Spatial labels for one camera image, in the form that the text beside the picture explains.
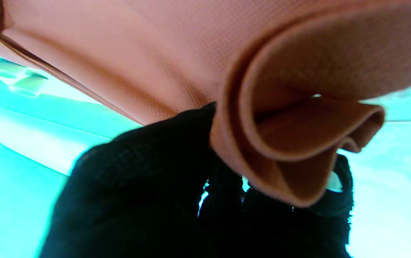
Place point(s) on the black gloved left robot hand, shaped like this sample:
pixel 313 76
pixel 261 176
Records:
pixel 137 200

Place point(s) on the red shirt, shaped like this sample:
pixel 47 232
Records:
pixel 176 46

